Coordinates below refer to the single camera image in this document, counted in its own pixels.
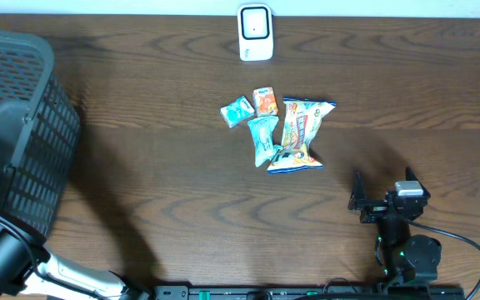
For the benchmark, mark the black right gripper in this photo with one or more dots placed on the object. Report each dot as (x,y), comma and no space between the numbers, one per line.
(375,208)

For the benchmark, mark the large yellow snack bag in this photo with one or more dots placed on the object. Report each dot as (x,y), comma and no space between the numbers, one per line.
(302,121)

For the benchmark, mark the teal long snack packet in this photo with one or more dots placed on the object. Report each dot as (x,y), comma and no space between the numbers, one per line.
(261,129)

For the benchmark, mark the orange small tissue pack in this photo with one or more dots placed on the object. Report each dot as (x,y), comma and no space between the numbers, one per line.
(265,102)

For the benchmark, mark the teal small tissue pack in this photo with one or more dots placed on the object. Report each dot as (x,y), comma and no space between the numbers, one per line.
(237,111)

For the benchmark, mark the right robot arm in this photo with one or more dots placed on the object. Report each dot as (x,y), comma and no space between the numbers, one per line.
(410,261)

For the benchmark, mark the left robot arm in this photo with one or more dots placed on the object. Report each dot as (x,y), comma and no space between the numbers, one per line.
(28,267)

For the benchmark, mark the white barcode scanner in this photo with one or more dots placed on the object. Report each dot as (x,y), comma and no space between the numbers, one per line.
(255,32)

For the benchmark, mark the grey plastic mesh basket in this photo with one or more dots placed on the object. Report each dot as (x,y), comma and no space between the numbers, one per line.
(39,131)

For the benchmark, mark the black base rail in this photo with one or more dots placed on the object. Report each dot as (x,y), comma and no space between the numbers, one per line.
(292,293)

